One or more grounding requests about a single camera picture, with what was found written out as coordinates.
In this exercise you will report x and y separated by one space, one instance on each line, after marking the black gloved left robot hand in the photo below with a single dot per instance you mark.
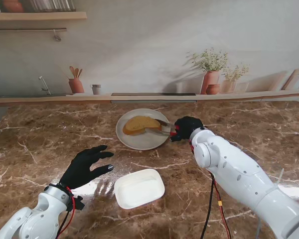
79 169

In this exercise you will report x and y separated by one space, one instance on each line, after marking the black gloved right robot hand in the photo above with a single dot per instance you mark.
188 125

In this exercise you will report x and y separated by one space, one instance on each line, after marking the slice of brown bread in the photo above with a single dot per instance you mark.
139 124

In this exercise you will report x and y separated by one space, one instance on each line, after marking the white rectangular bento box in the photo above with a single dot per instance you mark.
138 189

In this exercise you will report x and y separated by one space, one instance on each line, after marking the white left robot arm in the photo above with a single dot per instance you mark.
35 219

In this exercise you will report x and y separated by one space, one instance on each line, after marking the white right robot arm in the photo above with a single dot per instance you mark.
239 169

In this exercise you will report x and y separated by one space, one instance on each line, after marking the printed kitchen backdrop banner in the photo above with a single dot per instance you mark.
139 49

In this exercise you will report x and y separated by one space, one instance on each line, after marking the round white plate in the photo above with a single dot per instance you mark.
142 142

